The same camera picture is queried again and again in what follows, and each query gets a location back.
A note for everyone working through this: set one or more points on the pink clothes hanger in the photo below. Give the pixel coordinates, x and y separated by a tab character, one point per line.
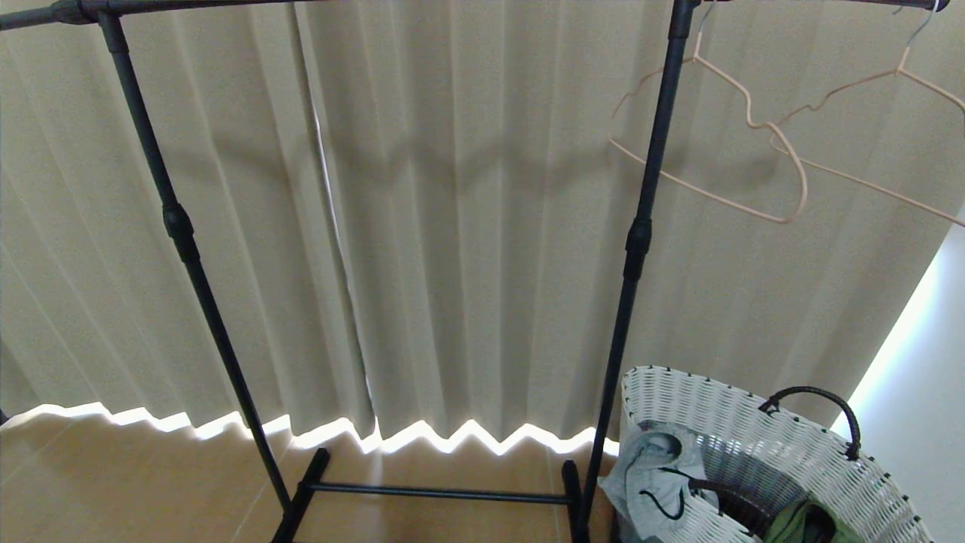
804	187
867	185

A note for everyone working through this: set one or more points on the green long-sleeved shirt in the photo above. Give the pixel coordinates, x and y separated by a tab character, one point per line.
807	524

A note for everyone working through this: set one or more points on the black clothes rack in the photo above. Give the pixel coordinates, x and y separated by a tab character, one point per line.
639	235

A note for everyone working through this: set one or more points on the white laundry basket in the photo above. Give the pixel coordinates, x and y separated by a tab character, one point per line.
754	422

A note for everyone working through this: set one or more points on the beige curtain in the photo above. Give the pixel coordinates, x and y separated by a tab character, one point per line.
452	188

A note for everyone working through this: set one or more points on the pale grey shorts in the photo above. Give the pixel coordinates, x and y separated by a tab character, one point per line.
648	471

